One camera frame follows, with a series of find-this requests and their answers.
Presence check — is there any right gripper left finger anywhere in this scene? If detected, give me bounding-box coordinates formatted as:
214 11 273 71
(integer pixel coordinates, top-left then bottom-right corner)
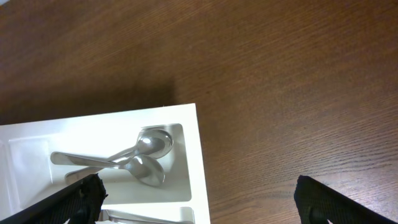
1 174 108 224

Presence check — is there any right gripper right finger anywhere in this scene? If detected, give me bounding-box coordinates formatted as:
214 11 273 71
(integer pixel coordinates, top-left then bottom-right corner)
294 175 397 224

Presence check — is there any large steel spoon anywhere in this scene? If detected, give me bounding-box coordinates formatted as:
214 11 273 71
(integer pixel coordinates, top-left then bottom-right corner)
50 152 165 187
64 128 174 185

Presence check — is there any white cutlery tray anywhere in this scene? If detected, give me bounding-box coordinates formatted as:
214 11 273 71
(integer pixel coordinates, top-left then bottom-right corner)
1 104 210 223

